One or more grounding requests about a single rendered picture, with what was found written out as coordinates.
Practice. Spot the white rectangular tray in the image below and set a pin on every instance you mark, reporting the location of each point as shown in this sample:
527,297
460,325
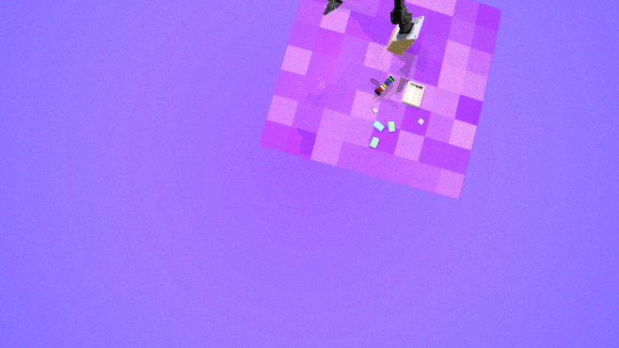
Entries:
413,94

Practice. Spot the light blue rectangular block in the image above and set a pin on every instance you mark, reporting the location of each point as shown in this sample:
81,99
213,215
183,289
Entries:
378,125

